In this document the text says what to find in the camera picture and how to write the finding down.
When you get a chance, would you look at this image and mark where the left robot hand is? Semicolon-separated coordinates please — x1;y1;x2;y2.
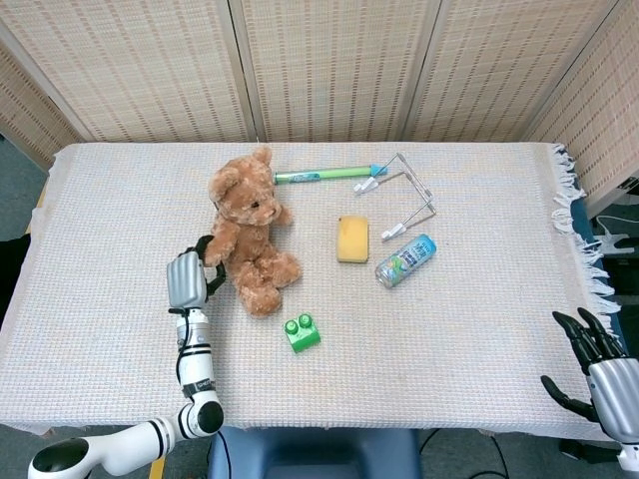
166;235;227;309

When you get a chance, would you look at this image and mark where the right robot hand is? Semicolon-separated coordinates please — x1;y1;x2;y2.
541;307;639;447

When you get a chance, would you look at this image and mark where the brown teddy bear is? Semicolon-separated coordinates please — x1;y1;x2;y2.
200;145;304;317

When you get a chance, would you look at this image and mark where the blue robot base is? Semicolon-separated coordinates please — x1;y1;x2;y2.
207;427;423;479

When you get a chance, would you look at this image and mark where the green toy building block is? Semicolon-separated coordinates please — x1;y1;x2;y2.
283;313;322;355

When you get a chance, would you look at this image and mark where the yellow sponge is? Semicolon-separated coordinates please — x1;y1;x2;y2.
335;215;371;264

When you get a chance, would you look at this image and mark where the white woven tablecloth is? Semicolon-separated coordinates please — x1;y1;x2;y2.
0;142;623;442

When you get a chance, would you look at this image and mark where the blue green drink can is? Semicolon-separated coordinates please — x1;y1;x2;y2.
374;233;438;289

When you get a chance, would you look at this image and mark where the beige folding screen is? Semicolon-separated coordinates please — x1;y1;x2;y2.
0;0;639;211

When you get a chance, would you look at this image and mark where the white cable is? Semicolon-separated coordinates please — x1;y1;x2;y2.
596;215;631;256

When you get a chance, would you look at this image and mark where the metal wire stand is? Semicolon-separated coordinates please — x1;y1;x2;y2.
352;152;437;243

